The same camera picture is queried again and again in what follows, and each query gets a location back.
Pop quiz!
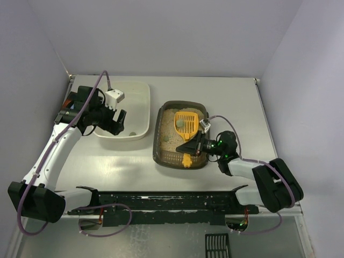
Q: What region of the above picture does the white plastic bin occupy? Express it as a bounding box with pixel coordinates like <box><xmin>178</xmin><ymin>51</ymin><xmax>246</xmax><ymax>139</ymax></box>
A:
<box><xmin>94</xmin><ymin>81</ymin><xmax>151</xmax><ymax>141</ymax></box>

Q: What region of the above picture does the yellow litter scoop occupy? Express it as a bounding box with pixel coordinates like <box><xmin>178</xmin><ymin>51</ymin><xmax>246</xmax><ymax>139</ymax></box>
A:
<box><xmin>173</xmin><ymin>111</ymin><xmax>200</xmax><ymax>168</ymax></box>

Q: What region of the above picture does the dark brown litter box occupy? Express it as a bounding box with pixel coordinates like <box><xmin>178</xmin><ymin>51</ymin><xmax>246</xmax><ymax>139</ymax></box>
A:
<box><xmin>153</xmin><ymin>101</ymin><xmax>209</xmax><ymax>169</ymax></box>

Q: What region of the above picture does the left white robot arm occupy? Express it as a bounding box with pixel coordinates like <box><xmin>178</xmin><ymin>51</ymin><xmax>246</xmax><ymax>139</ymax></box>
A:
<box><xmin>8</xmin><ymin>86</ymin><xmax>126</xmax><ymax>223</ymax></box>

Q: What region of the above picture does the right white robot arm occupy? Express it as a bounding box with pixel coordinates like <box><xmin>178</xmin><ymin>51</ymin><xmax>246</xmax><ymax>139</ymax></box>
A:
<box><xmin>176</xmin><ymin>131</ymin><xmax>304</xmax><ymax>213</ymax></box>

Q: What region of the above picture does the dark book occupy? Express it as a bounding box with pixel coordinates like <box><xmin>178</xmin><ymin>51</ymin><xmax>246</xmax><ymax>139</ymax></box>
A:
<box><xmin>54</xmin><ymin>92</ymin><xmax>78</xmax><ymax>124</ymax></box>

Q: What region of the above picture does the black vent grille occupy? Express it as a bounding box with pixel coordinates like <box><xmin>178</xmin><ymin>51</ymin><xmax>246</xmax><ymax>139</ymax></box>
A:
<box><xmin>205</xmin><ymin>233</ymin><xmax>231</xmax><ymax>258</ymax></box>

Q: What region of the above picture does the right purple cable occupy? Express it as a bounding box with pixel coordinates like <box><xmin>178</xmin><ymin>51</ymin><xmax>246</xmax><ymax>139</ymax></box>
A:
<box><xmin>206</xmin><ymin>115</ymin><xmax>296</xmax><ymax>235</ymax></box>

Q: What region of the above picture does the purple cable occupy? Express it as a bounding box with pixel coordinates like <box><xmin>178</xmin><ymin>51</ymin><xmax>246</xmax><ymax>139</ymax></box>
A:
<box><xmin>17</xmin><ymin>70</ymin><xmax>132</xmax><ymax>238</ymax></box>
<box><xmin>206</xmin><ymin>115</ymin><xmax>296</xmax><ymax>235</ymax></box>

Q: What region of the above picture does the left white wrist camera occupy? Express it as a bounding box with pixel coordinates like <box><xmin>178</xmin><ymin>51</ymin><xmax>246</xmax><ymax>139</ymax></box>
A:
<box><xmin>105</xmin><ymin>89</ymin><xmax>125</xmax><ymax>111</ymax></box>

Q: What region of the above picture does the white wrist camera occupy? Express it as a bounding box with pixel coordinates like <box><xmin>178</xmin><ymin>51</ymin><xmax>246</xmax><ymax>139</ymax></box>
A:
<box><xmin>199</xmin><ymin>119</ymin><xmax>211</xmax><ymax>134</ymax></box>
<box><xmin>105</xmin><ymin>89</ymin><xmax>125</xmax><ymax>111</ymax></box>

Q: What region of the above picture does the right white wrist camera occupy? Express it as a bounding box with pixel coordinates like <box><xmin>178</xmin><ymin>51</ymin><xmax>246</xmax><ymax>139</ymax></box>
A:
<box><xmin>199</xmin><ymin>119</ymin><xmax>211</xmax><ymax>134</ymax></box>

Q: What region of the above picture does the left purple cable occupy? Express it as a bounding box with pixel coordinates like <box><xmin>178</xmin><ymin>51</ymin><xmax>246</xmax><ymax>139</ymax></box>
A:
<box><xmin>17</xmin><ymin>70</ymin><xmax>132</xmax><ymax>238</ymax></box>

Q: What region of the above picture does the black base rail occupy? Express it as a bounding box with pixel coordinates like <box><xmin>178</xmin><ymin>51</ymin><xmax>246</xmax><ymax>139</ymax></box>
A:
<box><xmin>68</xmin><ymin>191</ymin><xmax>259</xmax><ymax>227</ymax></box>

